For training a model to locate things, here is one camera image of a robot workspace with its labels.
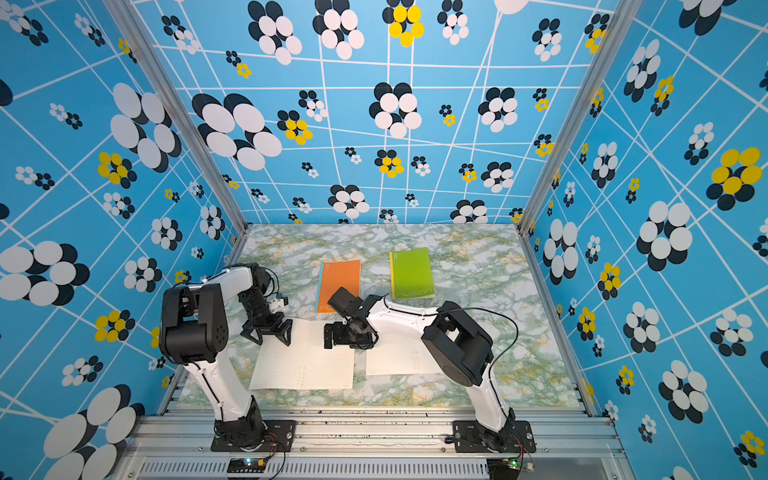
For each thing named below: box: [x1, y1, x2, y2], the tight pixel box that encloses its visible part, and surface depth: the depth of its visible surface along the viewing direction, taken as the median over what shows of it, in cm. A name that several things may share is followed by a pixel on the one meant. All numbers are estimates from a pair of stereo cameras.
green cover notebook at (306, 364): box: [249, 320, 355, 390], surface depth 86 cm
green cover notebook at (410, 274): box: [389, 247, 435, 300], surface depth 107 cm
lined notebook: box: [366, 328, 449, 376], surface depth 86 cm
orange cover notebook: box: [314, 260, 361, 314], surface depth 107 cm
